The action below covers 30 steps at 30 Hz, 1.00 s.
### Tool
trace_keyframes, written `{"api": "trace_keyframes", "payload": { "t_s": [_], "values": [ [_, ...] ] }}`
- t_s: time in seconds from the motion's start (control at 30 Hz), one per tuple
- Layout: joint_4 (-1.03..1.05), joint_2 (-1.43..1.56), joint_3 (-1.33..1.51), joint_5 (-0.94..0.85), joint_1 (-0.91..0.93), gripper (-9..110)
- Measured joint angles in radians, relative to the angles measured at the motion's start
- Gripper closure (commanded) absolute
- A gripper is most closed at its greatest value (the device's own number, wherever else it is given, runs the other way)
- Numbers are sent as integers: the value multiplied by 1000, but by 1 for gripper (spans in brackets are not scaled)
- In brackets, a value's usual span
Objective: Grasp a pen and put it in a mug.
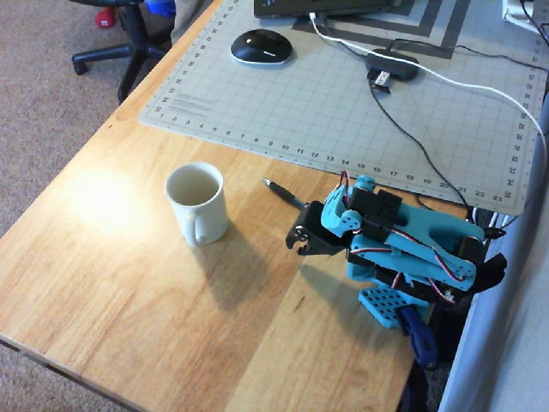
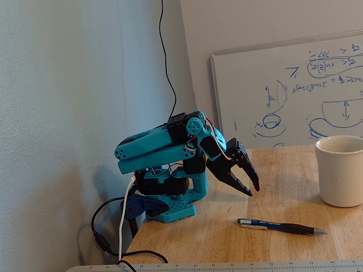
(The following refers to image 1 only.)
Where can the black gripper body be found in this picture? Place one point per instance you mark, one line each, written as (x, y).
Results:
(315, 233)

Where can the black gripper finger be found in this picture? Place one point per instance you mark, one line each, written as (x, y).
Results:
(302, 223)
(313, 251)

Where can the black pen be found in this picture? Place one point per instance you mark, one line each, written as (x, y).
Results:
(281, 192)

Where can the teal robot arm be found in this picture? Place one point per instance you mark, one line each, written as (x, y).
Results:
(429, 227)

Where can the white ceramic mug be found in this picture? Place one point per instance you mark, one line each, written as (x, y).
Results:
(206, 214)

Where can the grey cutting mat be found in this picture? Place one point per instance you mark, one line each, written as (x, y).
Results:
(321, 120)

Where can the blue table clamp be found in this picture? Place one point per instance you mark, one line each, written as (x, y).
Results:
(418, 335)

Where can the black computer mouse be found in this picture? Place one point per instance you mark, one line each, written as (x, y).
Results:
(262, 46)

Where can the black usb hub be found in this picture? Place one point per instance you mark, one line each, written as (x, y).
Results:
(394, 63)

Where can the dark laptop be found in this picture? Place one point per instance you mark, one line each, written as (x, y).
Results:
(317, 6)

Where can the grey striped desk pad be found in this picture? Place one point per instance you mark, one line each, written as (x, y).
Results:
(433, 32)

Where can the black office chair base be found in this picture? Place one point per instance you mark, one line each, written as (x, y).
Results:
(137, 47)

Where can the blue plastic object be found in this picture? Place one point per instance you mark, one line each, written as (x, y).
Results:
(159, 6)

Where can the red dumbbell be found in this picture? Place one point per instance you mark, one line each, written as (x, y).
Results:
(104, 18)

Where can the white box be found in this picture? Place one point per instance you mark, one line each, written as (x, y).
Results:
(521, 13)

